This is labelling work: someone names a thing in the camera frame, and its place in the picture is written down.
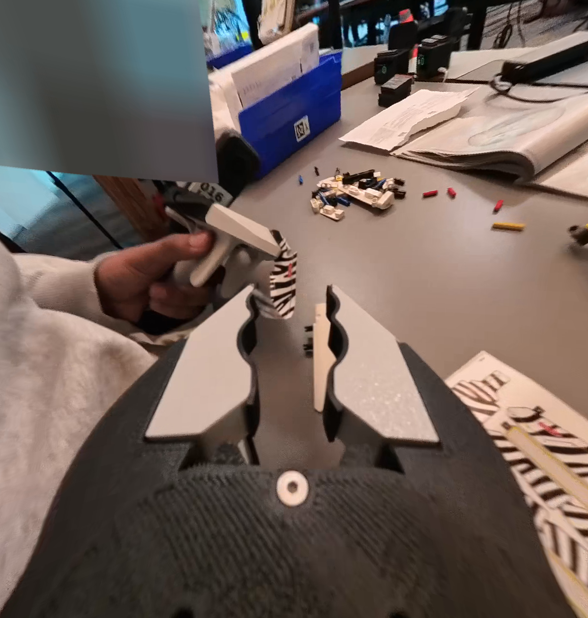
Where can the long white lego panel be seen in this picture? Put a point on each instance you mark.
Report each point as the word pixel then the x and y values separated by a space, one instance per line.
pixel 321 357

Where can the zebra sticker sheet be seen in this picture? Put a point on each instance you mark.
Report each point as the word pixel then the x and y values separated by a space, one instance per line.
pixel 540 458

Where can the yellow lego piece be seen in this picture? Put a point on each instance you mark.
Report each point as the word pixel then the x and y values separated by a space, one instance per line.
pixel 508 226

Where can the stack of white papers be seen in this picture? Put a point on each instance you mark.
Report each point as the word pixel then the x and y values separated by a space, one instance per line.
pixel 274 67

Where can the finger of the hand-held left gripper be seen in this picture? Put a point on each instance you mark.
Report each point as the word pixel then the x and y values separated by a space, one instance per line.
pixel 241 231
pixel 243 270

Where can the white toy panel assembly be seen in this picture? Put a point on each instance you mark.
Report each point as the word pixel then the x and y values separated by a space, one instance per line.
pixel 356 193

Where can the blue plastic bin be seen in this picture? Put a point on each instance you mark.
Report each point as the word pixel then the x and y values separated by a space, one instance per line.
pixel 284 120

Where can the person's left forearm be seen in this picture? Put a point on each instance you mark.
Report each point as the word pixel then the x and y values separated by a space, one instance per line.
pixel 57 285

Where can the person's grey sweatshirt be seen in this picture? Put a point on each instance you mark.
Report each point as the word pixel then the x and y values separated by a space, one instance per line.
pixel 33 434

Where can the loose printed paper sheet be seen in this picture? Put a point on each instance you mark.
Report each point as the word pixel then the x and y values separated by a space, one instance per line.
pixel 410 118

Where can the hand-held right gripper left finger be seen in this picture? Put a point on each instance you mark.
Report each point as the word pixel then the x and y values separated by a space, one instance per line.
pixel 202 386

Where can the black power strip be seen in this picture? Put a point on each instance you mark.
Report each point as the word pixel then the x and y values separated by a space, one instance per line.
pixel 549 58

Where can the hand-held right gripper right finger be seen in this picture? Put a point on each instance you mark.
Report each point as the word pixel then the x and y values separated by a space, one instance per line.
pixel 376 391

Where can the person's left hand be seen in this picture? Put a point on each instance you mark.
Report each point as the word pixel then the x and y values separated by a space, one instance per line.
pixel 135 280

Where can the open instruction booklet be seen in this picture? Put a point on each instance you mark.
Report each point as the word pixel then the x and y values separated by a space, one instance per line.
pixel 496 140

